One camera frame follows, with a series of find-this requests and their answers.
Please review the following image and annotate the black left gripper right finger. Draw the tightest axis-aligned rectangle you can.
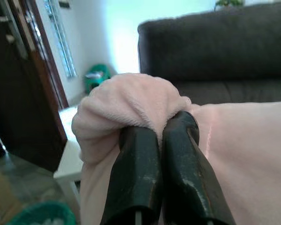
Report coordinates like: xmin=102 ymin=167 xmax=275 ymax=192
xmin=163 ymin=111 xmax=237 ymax=225

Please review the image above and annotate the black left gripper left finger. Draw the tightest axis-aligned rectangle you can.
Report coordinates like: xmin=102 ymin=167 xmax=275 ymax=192
xmin=100 ymin=126 xmax=163 ymax=225

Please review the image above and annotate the pink pillow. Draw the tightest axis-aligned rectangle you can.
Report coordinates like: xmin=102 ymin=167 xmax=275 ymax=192
xmin=71 ymin=73 xmax=281 ymax=225

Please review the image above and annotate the dark grey fabric loveseat sofa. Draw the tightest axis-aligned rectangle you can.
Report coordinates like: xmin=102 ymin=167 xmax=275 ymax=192
xmin=137 ymin=2 xmax=281 ymax=106

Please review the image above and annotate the white side table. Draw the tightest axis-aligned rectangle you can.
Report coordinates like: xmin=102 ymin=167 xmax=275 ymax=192
xmin=53 ymin=105 xmax=85 ymax=225

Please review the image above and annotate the green mesh basket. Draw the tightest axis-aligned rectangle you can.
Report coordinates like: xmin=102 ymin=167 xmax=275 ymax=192
xmin=7 ymin=201 xmax=77 ymax=225

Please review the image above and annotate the green plastic stool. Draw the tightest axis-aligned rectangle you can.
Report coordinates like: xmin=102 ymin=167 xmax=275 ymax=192
xmin=83 ymin=63 xmax=112 ymax=94

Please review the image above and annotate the dark wooden door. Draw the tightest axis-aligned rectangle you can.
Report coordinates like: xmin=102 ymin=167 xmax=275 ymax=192
xmin=0 ymin=0 xmax=70 ymax=173

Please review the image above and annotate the narrow louvred window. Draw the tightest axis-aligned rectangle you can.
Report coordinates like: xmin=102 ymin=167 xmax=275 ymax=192
xmin=43 ymin=0 xmax=78 ymax=79

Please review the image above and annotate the green potted plant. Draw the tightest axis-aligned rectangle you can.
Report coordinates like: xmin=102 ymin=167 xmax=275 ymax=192
xmin=215 ymin=0 xmax=245 ymax=8

